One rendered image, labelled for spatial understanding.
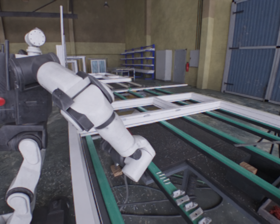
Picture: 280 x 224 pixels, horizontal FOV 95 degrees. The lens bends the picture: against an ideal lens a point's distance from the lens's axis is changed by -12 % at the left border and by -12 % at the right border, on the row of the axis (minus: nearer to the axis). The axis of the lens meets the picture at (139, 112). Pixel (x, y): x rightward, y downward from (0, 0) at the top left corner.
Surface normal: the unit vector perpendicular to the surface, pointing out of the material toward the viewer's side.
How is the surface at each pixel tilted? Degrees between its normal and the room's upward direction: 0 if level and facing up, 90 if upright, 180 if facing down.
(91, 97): 46
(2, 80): 94
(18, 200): 90
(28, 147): 90
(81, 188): 0
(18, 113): 105
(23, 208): 90
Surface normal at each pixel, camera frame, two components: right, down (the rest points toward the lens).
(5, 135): 0.39, 0.30
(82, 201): 0.00, -0.95
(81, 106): 0.13, -0.42
